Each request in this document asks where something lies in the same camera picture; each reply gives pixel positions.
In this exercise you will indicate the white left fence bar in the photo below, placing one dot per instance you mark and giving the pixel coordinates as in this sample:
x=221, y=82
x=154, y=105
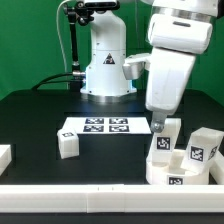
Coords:
x=5, y=157

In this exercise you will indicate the white fence bar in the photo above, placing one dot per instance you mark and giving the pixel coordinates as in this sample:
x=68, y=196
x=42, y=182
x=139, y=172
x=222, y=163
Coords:
x=5, y=157
x=111, y=198
x=217, y=169

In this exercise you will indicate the white right fence bar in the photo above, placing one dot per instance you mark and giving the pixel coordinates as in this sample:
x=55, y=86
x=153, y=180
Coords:
x=217, y=169

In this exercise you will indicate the white front fence bar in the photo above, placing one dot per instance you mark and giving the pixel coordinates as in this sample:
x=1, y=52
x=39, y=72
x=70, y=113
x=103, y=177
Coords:
x=111, y=198

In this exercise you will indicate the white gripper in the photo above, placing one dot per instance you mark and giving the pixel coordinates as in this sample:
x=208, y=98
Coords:
x=176, y=42

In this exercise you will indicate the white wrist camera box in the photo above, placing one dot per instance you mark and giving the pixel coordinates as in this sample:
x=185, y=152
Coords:
x=135, y=65

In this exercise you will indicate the white marker sheet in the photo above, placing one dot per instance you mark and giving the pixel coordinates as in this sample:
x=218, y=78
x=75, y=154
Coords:
x=107, y=125

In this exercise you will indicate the white round stool seat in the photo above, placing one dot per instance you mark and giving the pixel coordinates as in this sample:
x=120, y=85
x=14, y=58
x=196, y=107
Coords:
x=160, y=173

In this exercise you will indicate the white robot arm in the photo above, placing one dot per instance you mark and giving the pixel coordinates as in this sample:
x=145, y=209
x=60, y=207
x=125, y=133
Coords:
x=105, y=77

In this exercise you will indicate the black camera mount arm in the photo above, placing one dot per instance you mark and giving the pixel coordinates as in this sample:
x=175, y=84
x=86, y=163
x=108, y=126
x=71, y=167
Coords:
x=82, y=15

